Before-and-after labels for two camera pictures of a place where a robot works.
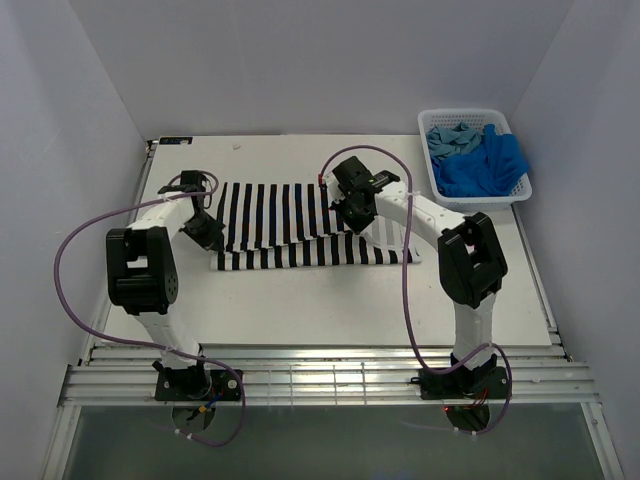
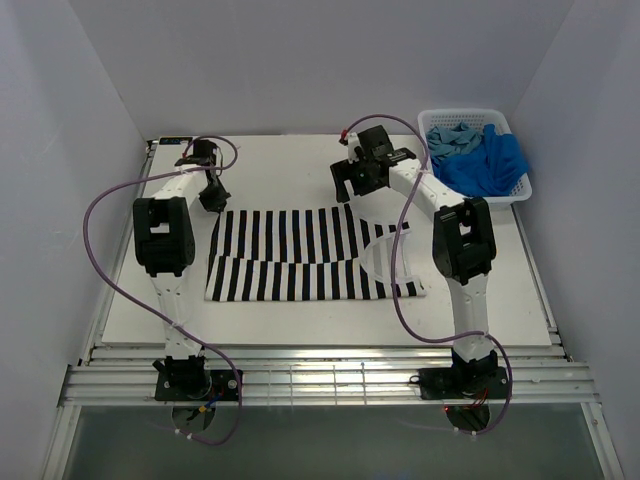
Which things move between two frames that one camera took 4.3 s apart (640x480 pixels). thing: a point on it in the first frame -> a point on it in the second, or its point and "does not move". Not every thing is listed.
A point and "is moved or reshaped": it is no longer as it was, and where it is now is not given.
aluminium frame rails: x=117 y=375 does not move
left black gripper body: x=204 y=230 -> x=214 y=198
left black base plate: x=197 y=385 does not move
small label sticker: x=175 y=140 does not move
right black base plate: x=488 y=382 does not move
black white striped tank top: x=291 y=225 is moved or reshaped
